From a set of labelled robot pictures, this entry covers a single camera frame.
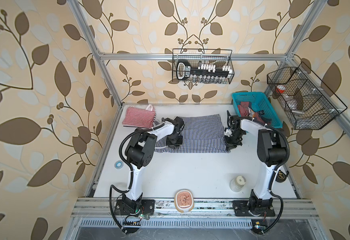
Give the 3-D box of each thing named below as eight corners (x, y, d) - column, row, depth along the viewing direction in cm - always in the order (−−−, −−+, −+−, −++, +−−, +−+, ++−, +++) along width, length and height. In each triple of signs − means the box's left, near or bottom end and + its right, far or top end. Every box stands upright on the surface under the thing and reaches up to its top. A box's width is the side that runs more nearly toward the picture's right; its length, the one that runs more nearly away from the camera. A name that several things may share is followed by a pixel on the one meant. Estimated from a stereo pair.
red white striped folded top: (122, 128, 108) (120, 124, 105) (128, 108, 121) (127, 104, 118) (157, 128, 108) (156, 124, 105) (160, 108, 121) (159, 104, 118)
